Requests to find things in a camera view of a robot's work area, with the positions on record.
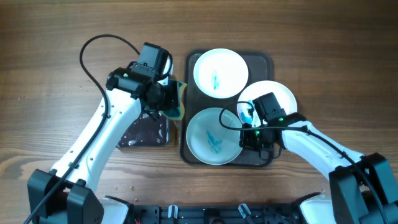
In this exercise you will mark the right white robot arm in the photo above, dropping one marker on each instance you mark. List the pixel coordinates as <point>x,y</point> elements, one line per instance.
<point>363,188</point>

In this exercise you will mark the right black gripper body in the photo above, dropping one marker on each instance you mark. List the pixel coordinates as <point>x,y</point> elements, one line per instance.
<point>254,139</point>

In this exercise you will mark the white plate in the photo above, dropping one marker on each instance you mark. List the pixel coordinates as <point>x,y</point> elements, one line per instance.
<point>283,95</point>
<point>212,136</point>
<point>220,73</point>

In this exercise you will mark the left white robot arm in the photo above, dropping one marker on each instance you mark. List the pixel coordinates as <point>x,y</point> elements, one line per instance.
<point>66,193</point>

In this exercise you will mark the large dark serving tray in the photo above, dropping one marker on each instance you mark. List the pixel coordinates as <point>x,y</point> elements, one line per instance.
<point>261,67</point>

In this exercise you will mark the green yellow sponge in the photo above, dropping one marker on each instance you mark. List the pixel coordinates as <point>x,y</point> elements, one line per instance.
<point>175,109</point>

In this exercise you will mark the small black water tray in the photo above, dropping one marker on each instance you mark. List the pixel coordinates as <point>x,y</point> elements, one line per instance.
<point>135,126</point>

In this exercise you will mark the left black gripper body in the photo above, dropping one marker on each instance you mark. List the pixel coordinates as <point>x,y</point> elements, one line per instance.
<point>166,96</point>

